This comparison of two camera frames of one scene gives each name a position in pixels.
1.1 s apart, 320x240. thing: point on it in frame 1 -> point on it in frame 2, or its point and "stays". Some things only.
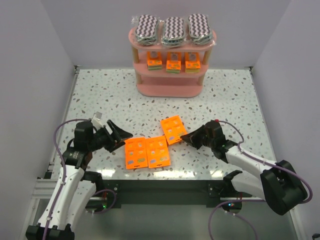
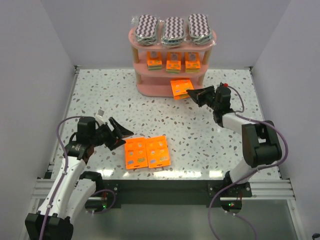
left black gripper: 110,137 stays
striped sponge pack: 146,30 stays
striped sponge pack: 200,31 stays
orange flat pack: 173,129 -> 179,88
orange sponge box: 173,62 stays
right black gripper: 201,137 -> 208,95
